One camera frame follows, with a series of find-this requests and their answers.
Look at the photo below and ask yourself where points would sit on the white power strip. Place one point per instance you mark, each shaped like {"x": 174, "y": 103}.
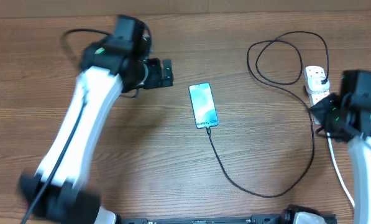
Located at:
{"x": 314, "y": 75}

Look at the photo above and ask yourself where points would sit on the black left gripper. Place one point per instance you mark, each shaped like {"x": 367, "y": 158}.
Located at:
{"x": 155, "y": 79}

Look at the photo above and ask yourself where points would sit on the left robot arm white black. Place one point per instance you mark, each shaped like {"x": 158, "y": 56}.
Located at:
{"x": 115, "y": 65}

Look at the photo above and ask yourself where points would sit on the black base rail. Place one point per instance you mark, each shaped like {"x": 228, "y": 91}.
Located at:
{"x": 292, "y": 214}

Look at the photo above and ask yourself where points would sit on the blue Galaxy smartphone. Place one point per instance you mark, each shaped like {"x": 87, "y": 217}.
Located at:
{"x": 203, "y": 106}

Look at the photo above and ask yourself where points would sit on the white charger plug adapter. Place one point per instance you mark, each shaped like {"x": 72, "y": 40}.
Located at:
{"x": 316, "y": 85}

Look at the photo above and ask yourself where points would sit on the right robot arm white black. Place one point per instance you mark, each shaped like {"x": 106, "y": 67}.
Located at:
{"x": 347, "y": 118}

